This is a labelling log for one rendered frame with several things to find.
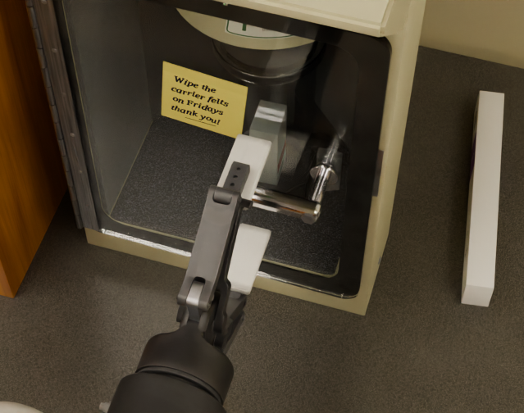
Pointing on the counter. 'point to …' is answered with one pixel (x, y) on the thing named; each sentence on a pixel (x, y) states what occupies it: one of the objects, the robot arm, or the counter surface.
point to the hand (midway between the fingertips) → (252, 196)
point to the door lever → (277, 199)
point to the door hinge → (52, 105)
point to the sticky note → (202, 100)
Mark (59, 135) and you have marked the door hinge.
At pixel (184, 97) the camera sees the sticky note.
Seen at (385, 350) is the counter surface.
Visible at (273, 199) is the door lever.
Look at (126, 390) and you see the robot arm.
